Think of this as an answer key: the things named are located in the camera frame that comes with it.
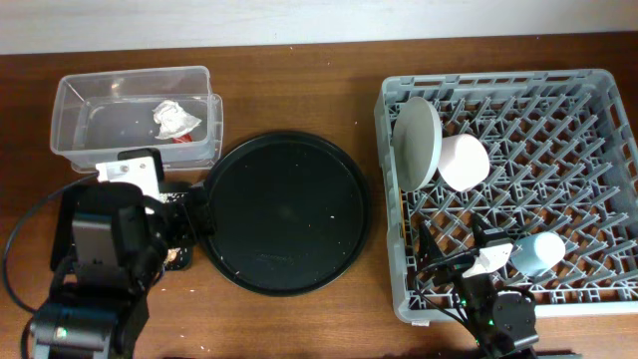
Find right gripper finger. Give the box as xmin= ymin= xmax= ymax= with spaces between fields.
xmin=471 ymin=213 xmax=498 ymax=244
xmin=418 ymin=221 xmax=442 ymax=263

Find blue plastic cup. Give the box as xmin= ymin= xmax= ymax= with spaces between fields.
xmin=509 ymin=231 xmax=566 ymax=277

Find red snack wrapper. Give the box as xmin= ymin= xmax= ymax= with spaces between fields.
xmin=171 ymin=134 xmax=192 ymax=144

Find white napkin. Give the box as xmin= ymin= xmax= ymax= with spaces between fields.
xmin=153 ymin=100 xmax=201 ymax=140

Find grey plate with food scraps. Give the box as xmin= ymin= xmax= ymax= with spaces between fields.
xmin=391 ymin=98 xmax=443 ymax=191

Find wooden chopstick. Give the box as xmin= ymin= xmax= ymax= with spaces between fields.
xmin=398 ymin=189 xmax=406 ymax=244

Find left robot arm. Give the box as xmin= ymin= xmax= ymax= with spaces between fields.
xmin=1 ymin=176 xmax=206 ymax=358

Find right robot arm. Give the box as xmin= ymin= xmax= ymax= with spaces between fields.
xmin=414 ymin=214 xmax=538 ymax=358

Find grey dishwasher rack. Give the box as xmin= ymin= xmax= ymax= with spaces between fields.
xmin=374 ymin=69 xmax=637 ymax=325

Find spilled rice and food scraps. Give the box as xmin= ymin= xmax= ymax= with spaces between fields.
xmin=165 ymin=246 xmax=192 ymax=267

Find black rectangular tray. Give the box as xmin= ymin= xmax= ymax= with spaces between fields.
xmin=50 ymin=181 xmax=195 ymax=271

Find black round tray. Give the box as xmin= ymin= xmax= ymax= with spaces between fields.
xmin=200 ymin=132 xmax=372 ymax=297

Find clear plastic bin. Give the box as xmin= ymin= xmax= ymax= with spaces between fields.
xmin=50 ymin=66 xmax=223 ymax=173

